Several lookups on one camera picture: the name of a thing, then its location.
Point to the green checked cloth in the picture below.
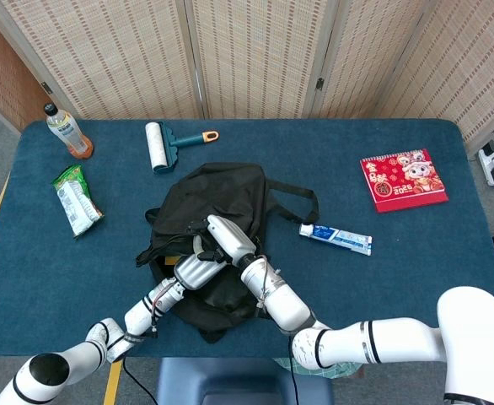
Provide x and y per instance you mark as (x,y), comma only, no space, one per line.
(285,363)

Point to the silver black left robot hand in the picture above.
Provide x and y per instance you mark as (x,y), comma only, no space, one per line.
(196,274)

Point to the blue chair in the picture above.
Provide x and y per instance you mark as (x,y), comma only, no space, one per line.
(238,379)

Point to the orange drink bottle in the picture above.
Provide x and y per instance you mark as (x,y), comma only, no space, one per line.
(68,131)

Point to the white power strip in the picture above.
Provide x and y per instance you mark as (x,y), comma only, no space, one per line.
(489,162)

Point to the black screen hinge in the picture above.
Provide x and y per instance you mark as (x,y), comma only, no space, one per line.
(320,83)
(46,88)

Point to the teal lint roller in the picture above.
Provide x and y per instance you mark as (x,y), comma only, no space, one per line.
(157,145)

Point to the red desk calendar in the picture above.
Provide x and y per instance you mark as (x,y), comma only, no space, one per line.
(403,181)

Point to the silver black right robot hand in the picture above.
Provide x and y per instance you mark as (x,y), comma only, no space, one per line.
(230,238)

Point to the black backpack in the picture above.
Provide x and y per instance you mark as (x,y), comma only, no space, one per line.
(230,190)

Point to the woven folding screen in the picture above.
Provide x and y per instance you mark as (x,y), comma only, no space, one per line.
(255,55)

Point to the green snack bag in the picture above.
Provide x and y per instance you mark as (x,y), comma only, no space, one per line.
(76,202)

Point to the white blue toothpaste tube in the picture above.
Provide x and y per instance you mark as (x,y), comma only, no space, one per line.
(339,238)

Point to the blue felt table cover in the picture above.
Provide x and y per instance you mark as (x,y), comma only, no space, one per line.
(377,270)

